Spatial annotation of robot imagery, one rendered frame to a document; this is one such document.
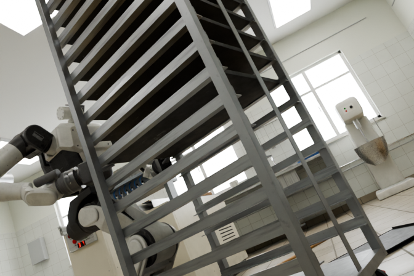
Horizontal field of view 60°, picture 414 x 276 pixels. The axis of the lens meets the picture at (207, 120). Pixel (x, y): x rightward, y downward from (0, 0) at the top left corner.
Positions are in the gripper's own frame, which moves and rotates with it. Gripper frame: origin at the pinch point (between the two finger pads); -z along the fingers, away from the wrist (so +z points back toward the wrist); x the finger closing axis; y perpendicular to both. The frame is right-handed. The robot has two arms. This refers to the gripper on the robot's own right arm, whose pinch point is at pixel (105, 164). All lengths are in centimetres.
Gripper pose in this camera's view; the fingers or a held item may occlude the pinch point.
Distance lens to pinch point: 141.3
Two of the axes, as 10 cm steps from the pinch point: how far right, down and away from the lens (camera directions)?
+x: -3.9, -8.7, 3.0
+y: 1.8, 2.5, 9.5
